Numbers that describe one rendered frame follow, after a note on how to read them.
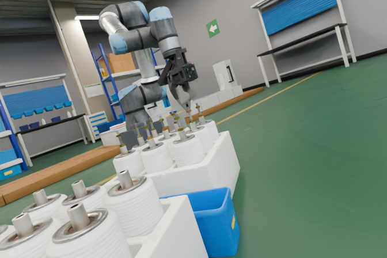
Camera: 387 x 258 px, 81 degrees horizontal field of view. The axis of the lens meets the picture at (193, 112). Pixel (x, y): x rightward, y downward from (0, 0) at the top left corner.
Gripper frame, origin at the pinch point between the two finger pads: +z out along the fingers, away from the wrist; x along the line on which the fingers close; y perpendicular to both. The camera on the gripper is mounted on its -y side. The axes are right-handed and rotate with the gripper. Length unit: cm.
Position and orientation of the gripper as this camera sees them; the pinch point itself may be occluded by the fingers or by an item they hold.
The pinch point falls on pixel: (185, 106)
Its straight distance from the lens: 84.4
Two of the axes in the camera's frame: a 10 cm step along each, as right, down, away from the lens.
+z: 3.1, 9.5, 0.8
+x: 6.1, -2.6, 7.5
